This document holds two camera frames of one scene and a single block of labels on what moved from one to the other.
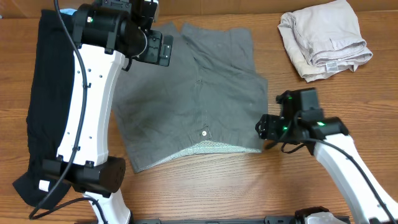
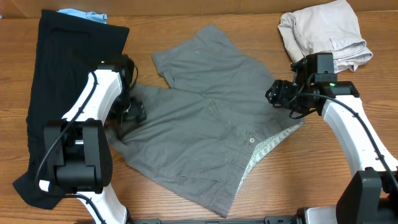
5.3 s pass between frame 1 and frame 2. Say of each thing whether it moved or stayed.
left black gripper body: moved
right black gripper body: moved
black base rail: stayed
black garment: stayed
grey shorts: moved
